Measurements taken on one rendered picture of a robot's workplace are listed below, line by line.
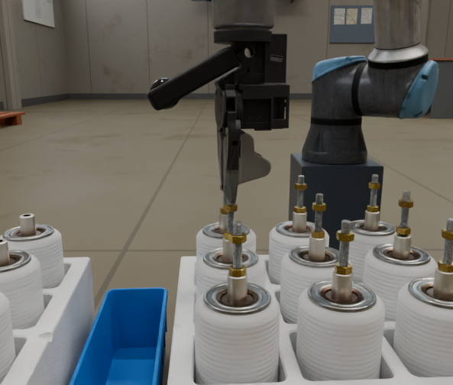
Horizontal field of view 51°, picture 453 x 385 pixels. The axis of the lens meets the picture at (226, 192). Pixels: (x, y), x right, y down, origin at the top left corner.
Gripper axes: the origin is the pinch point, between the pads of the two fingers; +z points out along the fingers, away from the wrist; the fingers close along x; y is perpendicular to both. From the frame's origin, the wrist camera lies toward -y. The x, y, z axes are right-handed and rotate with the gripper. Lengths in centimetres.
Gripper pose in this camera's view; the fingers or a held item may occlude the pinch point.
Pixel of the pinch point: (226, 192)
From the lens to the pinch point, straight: 62.0
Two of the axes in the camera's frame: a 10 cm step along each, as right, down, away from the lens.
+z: 0.0, 9.7, 2.4
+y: 9.9, -0.4, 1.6
